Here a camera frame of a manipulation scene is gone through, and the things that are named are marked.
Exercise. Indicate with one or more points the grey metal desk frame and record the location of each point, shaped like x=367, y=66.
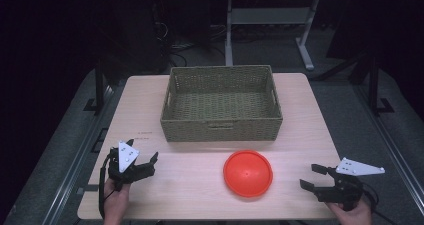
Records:
x=266, y=16

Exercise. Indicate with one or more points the grey metal rail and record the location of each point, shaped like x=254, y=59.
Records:
x=71, y=175
x=400, y=171

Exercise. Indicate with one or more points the green woven basket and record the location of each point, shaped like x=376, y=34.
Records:
x=220, y=131

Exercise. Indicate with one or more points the orange plastic bowl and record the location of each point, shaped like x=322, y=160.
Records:
x=248, y=173

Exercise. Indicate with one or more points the person's right hand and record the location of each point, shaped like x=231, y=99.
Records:
x=355, y=215

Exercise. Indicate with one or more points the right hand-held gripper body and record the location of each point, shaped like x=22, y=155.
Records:
x=348, y=185

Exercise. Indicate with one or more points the dark computer tower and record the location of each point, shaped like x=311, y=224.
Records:
x=150, y=38

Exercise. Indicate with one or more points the black metal stand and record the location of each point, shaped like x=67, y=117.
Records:
x=374, y=88
x=99, y=88

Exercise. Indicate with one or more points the person's left hand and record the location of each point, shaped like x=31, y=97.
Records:
x=115, y=200

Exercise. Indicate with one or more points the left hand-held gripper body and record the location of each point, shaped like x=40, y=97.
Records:
x=126, y=158

